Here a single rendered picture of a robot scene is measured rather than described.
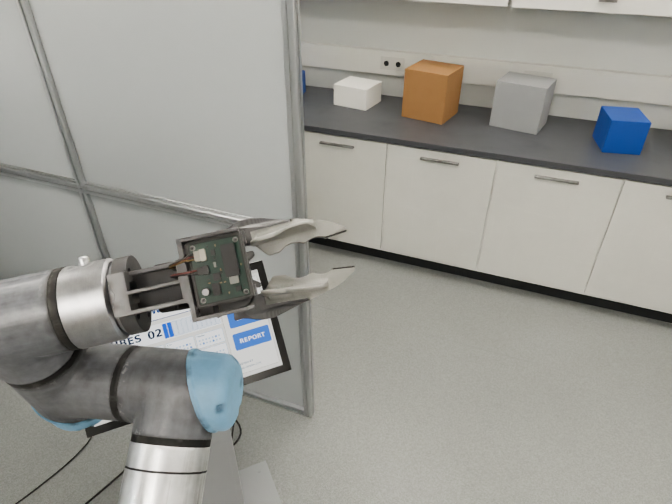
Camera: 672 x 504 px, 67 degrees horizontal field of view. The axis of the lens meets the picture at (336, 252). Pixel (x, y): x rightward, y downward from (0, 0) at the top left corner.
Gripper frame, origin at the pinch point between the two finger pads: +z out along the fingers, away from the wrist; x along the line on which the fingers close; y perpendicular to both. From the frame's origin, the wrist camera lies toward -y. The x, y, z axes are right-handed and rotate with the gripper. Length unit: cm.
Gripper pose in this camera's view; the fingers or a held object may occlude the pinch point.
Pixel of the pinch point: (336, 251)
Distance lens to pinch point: 50.4
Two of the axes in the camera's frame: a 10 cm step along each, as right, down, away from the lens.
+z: 9.7, -2.1, 1.3
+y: 1.2, -0.7, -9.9
